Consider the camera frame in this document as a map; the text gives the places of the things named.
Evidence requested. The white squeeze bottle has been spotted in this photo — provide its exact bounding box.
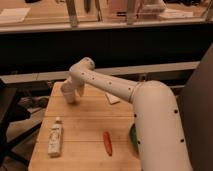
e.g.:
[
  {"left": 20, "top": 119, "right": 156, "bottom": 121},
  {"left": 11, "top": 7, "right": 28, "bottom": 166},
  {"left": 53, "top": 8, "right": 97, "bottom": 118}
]
[{"left": 48, "top": 117, "right": 63, "bottom": 157}]

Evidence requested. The green ceramic bowl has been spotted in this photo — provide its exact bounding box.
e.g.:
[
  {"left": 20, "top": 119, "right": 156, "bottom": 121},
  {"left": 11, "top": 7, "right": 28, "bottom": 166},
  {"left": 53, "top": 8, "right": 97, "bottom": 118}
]
[{"left": 129, "top": 124, "right": 138, "bottom": 152}]

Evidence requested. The black chair frame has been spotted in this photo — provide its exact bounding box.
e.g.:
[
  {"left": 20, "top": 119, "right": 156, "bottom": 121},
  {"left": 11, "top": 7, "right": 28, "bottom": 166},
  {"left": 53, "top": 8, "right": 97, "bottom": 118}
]
[{"left": 0, "top": 78, "right": 44, "bottom": 168}]

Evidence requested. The yellowish translucent gripper finger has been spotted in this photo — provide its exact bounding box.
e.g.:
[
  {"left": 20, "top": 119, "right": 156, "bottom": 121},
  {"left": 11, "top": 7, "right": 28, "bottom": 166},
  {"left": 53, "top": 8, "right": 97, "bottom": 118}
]
[{"left": 77, "top": 84, "right": 85, "bottom": 97}]

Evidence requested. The grey metal post right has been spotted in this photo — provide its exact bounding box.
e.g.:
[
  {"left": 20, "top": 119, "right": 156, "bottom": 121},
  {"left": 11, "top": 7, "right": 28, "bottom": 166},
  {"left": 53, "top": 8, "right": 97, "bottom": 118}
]
[{"left": 126, "top": 0, "right": 136, "bottom": 25}]

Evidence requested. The white folded sponge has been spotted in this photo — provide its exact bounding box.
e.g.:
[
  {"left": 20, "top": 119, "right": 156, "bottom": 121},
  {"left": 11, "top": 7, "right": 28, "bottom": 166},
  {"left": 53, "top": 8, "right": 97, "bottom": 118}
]
[{"left": 106, "top": 93, "right": 120, "bottom": 105}]

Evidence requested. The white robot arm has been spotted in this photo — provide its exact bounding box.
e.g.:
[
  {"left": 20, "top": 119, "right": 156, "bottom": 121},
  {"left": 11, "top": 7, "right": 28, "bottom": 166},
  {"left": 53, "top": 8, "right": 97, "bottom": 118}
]
[{"left": 69, "top": 57, "right": 193, "bottom": 171}]

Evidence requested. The white paper sheet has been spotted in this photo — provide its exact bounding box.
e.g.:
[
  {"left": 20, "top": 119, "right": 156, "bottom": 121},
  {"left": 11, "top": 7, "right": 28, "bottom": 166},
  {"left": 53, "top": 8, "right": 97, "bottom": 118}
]
[{"left": 0, "top": 8, "right": 30, "bottom": 24}]

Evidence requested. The grey metal post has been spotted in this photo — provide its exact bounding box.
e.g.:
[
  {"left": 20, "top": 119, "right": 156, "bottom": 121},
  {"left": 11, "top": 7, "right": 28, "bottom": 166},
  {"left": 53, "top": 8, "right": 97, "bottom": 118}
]
[
  {"left": 126, "top": 0, "right": 136, "bottom": 25},
  {"left": 66, "top": 0, "right": 78, "bottom": 27}
]

